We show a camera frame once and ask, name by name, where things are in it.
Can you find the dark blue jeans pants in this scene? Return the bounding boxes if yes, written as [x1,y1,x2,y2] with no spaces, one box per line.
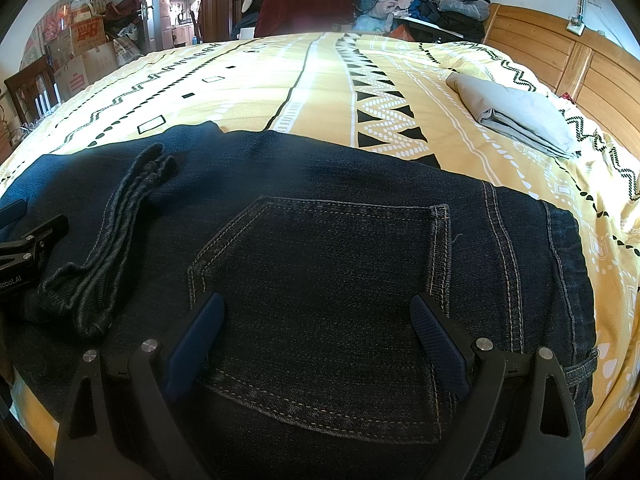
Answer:
[0,121,601,480]

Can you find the maroon cloth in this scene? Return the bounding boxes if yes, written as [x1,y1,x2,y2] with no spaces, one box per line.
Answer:
[254,0,358,39]

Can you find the yellow patterned bed blanket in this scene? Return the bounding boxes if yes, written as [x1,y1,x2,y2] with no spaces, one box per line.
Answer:
[0,31,640,466]

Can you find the wooden headboard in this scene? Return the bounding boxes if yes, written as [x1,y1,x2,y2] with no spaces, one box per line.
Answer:
[482,3,640,133]

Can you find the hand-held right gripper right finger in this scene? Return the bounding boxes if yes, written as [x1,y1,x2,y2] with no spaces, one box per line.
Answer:
[410,294,586,480]

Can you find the large plain cardboard box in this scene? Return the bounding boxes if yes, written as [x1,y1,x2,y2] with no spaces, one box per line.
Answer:
[52,42,118,98]

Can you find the dark wooden chair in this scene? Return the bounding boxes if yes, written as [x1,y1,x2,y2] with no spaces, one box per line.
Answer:
[4,67,61,126]

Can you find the pile of mixed clothes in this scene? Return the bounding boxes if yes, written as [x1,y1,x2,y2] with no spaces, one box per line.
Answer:
[352,0,491,44]

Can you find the cardboard box red print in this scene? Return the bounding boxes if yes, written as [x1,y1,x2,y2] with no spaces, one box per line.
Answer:
[70,15,108,56]

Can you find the round floral table top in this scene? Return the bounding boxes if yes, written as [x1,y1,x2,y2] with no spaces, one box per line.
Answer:
[22,0,121,61]

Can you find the grey folded cloth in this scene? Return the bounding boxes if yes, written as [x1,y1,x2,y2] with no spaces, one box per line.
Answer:
[445,72,581,160]

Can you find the grey room door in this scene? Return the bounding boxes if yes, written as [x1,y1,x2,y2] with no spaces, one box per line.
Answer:
[140,0,162,54]

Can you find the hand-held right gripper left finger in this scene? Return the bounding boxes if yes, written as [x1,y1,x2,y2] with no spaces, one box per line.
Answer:
[52,292,226,480]

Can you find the white router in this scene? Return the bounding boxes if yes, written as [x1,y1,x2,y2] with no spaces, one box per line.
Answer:
[32,90,62,119]

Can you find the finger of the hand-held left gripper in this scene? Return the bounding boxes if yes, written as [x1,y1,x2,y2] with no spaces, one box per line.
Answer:
[0,214,69,277]
[0,199,27,227]

